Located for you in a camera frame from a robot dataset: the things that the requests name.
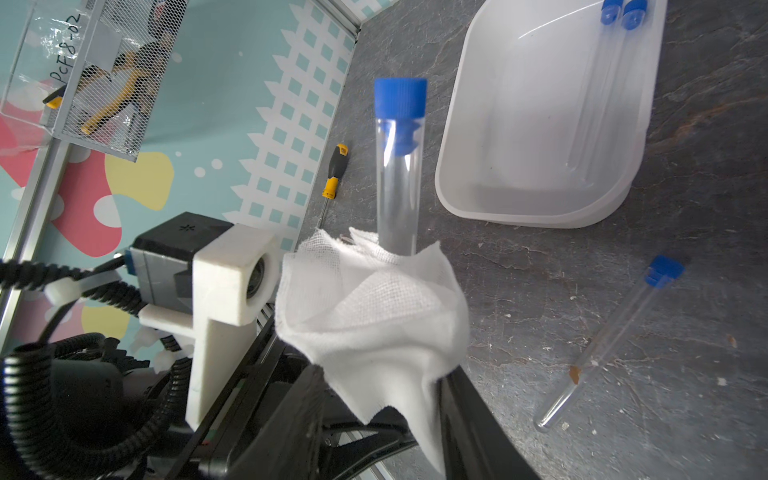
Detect white wire wall basket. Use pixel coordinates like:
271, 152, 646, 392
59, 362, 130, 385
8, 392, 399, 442
0, 0, 190, 163

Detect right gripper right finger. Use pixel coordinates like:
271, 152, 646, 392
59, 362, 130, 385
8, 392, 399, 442
438, 367, 539, 480

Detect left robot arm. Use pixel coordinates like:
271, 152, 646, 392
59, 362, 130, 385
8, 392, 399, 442
1, 326, 415, 479

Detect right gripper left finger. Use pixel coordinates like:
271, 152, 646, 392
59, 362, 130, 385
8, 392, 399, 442
227, 365, 325, 479

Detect clear labelled plastic bag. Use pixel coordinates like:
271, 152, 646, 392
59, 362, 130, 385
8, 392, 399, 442
1, 1, 93, 125

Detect yellow black screwdriver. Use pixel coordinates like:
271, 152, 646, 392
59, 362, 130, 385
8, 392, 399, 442
317, 144, 349, 229

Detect yellow handled pliers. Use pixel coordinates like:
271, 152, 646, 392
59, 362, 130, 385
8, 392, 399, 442
43, 50, 163, 136

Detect white plastic tray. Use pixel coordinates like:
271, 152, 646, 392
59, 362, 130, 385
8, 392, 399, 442
435, 1, 667, 229

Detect test tube blue cap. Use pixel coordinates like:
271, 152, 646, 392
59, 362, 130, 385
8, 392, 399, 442
567, 1, 623, 174
374, 78, 428, 256
534, 255, 685, 432
576, 1, 649, 186

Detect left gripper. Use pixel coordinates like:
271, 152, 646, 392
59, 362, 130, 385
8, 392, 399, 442
143, 324, 416, 479

